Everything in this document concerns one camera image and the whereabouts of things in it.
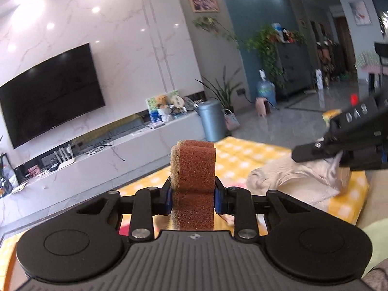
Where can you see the large green leafy plant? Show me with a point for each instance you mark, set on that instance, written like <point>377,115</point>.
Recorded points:
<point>266,48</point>

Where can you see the dark coat rack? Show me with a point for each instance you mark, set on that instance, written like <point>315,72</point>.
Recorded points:
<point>325,57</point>

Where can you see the hanging vine plant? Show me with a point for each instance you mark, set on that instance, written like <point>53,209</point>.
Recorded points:
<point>209,24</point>

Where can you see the green grass decoration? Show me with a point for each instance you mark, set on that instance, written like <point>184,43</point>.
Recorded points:
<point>365,57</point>

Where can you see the wall art print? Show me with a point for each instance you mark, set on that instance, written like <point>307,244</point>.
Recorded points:
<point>360,12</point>

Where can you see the beige cloth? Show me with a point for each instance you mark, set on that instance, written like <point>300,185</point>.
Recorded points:
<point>291,182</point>

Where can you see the black chair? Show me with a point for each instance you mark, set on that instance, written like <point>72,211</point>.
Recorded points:
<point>382,49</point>

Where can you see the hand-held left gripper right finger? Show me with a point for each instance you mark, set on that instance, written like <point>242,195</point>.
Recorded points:
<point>217,198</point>

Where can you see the pink checked handbag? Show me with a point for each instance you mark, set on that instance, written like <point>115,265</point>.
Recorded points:
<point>232,120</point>

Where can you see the dark grey cabinet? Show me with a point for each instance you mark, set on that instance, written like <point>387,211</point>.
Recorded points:
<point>295,66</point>

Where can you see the blue water bottle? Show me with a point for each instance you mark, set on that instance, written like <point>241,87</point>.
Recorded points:
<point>266,92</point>

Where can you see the light green cloth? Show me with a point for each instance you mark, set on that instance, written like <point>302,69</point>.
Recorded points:
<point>377,242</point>

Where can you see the brown plush bouquet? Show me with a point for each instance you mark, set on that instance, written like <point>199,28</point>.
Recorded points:
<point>161,101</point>

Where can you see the pink stool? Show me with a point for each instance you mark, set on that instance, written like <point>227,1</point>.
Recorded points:
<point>262,106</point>

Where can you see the white tall floor object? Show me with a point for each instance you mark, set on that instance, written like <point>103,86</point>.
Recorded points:
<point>319,80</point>

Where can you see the small pink box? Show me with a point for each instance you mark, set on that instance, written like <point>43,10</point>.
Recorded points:
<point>34,170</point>

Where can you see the black television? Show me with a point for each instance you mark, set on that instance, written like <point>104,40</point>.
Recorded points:
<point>48,94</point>

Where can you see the long-leaf potted plant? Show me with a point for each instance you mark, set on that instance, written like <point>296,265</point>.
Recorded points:
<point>225,92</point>

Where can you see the round cream plush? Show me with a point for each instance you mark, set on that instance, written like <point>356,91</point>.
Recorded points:
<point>176,100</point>

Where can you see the toys on cabinet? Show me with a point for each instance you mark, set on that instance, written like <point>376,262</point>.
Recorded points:
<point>285,33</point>

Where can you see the framed picture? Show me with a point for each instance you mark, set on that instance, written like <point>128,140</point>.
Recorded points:
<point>204,3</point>

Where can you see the grey-blue trash can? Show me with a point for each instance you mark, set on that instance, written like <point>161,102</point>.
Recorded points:
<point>211,121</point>

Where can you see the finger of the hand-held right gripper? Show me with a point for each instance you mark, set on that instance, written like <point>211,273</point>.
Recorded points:
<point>312,151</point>

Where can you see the white television console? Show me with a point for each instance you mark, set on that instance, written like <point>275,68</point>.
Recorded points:
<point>91,169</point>

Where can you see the yellow checked blanket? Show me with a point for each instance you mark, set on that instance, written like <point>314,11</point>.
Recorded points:
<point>239,157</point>

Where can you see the brown sponge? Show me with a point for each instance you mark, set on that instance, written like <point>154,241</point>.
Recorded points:
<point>194,169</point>

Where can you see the pink table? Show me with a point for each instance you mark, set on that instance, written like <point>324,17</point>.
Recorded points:
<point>374,69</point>

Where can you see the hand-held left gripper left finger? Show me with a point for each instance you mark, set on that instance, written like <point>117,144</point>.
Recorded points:
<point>167,200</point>

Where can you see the white router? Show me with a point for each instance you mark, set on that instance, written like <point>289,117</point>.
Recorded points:
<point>63,162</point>

